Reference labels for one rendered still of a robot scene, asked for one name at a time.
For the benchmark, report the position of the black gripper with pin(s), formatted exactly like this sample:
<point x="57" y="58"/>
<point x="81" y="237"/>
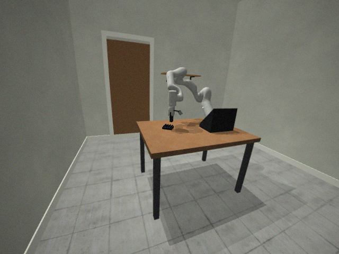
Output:
<point x="171" y="112"/>

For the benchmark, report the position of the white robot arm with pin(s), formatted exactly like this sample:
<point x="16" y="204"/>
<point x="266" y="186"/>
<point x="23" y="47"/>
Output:
<point x="176" y="95"/>

